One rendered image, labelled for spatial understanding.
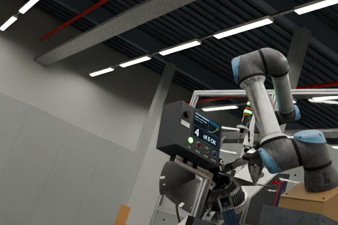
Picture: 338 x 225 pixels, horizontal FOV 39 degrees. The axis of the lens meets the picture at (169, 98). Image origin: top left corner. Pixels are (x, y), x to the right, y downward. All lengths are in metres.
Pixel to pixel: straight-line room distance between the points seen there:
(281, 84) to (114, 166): 6.37
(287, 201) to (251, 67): 0.58
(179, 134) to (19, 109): 6.15
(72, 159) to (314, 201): 6.43
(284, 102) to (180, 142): 0.68
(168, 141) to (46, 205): 6.27
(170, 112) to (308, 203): 0.64
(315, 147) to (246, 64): 0.46
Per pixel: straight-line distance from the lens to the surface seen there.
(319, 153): 2.01
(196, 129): 1.92
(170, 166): 2.92
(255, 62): 2.12
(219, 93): 4.08
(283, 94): 2.30
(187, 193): 2.61
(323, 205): 1.95
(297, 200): 2.04
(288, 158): 1.99
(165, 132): 1.88
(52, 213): 8.08
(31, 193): 7.94
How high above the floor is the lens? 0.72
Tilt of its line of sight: 16 degrees up
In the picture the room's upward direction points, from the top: 20 degrees clockwise
